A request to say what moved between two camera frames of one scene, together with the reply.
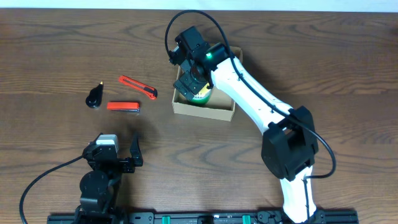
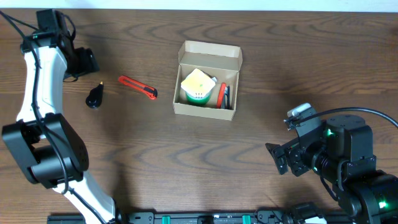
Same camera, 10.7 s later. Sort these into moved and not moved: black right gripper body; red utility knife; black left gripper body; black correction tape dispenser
Moved: black right gripper body; black left gripper body
Not moved: black correction tape dispenser; red utility knife
